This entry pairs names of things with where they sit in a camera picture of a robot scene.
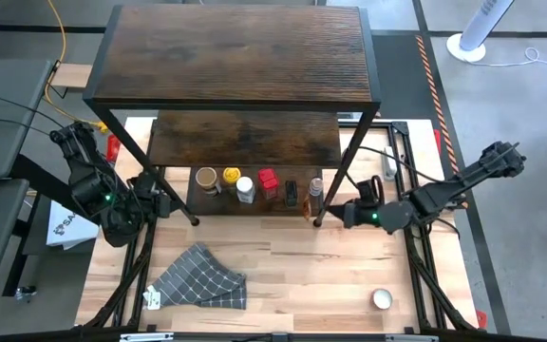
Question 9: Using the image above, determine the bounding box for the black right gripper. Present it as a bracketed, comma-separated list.
[325, 201, 385, 229]

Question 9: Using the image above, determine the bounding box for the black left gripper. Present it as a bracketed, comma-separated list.
[111, 182, 183, 224]

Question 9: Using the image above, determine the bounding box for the small clear glass jar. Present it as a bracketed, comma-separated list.
[308, 177, 325, 215]

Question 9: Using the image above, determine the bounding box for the gold lid spice jar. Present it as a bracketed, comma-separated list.
[194, 165, 221, 198]

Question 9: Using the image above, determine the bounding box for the dark green spice tin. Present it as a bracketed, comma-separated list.
[284, 179, 299, 209]

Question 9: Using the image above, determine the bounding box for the yellow lid spice bottle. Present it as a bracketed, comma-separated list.
[220, 166, 242, 196]

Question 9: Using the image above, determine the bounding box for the red lid spice container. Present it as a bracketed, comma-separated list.
[257, 167, 280, 200]

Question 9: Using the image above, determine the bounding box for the white lid spice jar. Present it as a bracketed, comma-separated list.
[235, 176, 257, 205]

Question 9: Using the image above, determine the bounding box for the dark wood black-frame shelf unit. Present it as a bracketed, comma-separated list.
[82, 3, 383, 228]

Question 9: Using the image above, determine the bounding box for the grey checked cloth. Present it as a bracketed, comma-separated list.
[142, 241, 249, 311]

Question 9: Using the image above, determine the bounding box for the white printed box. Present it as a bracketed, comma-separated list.
[45, 199, 100, 252]

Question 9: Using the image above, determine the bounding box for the small round candle tin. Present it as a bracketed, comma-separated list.
[370, 287, 394, 312]

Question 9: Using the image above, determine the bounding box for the orange black hazard strip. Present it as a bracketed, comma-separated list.
[414, 33, 469, 210]

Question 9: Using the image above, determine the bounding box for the silver caster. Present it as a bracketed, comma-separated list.
[14, 284, 37, 304]

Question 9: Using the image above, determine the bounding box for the white tower fan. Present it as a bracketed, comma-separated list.
[445, 0, 516, 64]

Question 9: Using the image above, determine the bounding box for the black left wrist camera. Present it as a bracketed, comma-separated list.
[133, 171, 160, 195]

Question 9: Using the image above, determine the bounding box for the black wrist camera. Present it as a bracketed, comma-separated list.
[356, 176, 386, 205]
[133, 171, 160, 195]

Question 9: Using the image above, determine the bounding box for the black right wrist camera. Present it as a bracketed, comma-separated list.
[356, 176, 386, 205]

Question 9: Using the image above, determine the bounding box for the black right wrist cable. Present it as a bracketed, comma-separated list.
[342, 144, 450, 191]

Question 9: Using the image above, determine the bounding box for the black table leg frame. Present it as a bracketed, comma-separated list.
[1, 154, 104, 298]

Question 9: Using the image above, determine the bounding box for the silver bracket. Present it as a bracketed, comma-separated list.
[385, 333, 440, 342]
[119, 332, 175, 342]

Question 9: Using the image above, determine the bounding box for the small wooden wire-frame riser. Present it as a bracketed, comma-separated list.
[47, 61, 93, 91]

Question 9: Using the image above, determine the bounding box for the thin black cable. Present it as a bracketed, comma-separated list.
[0, 116, 54, 139]
[0, 87, 73, 132]

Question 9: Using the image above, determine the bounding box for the yellow cable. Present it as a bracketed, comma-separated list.
[43, 0, 108, 132]

